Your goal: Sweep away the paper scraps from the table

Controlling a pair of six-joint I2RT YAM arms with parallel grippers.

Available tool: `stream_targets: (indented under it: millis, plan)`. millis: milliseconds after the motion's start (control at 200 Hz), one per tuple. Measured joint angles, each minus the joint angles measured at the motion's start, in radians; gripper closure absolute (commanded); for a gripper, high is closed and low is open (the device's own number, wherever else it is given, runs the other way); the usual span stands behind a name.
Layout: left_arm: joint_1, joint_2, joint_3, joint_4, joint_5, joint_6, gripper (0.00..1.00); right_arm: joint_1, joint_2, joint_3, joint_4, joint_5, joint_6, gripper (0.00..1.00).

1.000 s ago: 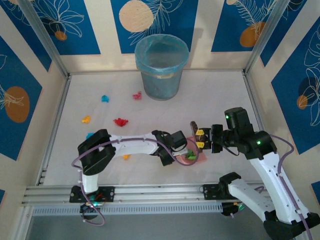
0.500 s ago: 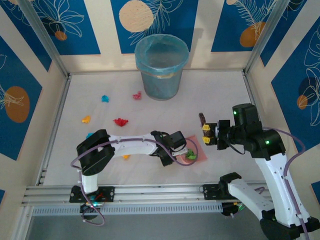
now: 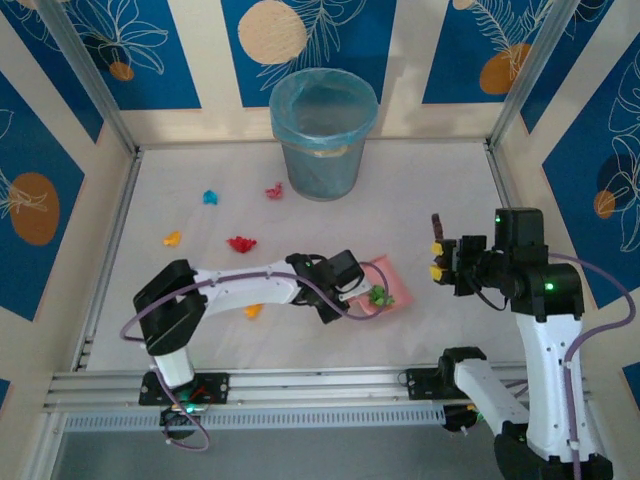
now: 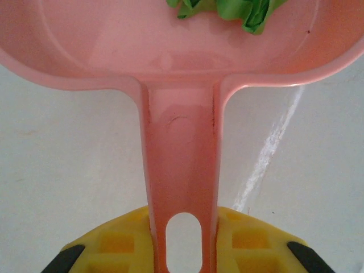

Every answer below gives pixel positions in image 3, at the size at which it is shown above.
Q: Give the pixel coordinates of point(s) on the dark brown hand brush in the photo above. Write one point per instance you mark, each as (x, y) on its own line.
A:
(437, 227)

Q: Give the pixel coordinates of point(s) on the pink plastic dustpan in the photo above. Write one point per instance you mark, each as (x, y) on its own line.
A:
(400, 295)

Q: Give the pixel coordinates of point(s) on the green paper scrap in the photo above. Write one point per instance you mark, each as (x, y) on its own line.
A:
(378, 289)
(382, 300)

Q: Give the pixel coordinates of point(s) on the orange paper scrap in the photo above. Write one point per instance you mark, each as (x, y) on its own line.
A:
(253, 312)

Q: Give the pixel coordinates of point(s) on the red paper scrap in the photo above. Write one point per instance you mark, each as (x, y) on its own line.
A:
(242, 245)

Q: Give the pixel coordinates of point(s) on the pink paper scrap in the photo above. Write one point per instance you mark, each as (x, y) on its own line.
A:
(274, 192)

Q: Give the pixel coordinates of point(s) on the blue paper scrap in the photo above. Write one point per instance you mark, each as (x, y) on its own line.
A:
(210, 198)

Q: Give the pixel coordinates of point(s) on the yellow paper scrap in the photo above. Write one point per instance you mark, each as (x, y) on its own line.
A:
(172, 239)

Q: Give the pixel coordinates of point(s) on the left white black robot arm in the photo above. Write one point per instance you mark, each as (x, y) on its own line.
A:
(250, 297)

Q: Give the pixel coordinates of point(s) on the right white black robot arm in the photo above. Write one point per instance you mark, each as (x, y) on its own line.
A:
(545, 380)

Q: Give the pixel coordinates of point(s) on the bin with blue liner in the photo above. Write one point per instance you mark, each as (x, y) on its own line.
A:
(320, 170)

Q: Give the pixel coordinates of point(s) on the small black controller board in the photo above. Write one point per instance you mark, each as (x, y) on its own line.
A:
(455, 420)
(172, 417)

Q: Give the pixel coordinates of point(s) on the aluminium side rail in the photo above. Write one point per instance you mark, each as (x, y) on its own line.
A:
(116, 225)
(499, 175)

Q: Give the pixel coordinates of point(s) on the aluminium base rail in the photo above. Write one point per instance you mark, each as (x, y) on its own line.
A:
(320, 387)

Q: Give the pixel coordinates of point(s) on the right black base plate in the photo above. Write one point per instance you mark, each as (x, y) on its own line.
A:
(420, 385)

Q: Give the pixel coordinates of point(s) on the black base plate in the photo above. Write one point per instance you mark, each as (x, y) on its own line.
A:
(420, 385)
(220, 378)

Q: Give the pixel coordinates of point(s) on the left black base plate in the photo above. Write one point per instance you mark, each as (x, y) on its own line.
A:
(220, 378)

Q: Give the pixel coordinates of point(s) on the aluminium frame post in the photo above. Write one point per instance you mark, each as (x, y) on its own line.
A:
(532, 75)
(95, 85)

